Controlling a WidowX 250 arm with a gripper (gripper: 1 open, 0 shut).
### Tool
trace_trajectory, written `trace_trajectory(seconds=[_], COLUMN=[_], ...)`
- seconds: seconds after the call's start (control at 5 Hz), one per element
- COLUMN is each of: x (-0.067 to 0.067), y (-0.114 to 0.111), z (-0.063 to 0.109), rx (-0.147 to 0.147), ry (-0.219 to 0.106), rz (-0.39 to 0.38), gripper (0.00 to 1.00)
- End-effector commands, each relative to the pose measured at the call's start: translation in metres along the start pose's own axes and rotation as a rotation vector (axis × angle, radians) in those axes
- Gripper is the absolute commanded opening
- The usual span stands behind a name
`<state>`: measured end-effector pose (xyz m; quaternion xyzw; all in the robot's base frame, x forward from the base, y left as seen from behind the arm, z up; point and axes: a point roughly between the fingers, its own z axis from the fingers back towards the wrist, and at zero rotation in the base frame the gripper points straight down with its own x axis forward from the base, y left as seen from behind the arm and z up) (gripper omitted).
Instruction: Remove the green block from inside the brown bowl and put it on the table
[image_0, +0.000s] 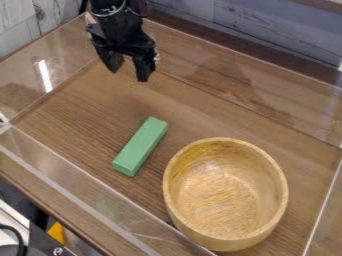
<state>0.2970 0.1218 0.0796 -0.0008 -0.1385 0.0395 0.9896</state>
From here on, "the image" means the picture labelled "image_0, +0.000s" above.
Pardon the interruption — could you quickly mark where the brown wooden bowl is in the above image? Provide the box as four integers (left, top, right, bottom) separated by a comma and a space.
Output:
163, 137, 290, 252

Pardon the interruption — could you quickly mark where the green rectangular block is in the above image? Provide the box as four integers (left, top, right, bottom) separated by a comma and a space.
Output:
112, 117, 168, 177

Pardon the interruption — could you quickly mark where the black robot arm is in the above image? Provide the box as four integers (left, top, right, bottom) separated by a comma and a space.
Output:
85, 0, 159, 82

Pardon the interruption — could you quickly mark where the yellow tag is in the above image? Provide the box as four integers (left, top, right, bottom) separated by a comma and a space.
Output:
48, 222, 65, 244

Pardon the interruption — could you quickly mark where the black cable bottom left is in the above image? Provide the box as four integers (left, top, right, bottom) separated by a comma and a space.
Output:
0, 223, 27, 256

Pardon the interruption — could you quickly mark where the clear acrylic barrier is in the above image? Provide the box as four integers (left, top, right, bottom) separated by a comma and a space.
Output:
0, 122, 216, 256

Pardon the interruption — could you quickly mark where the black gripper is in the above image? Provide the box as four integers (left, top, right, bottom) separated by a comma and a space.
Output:
87, 1, 159, 82

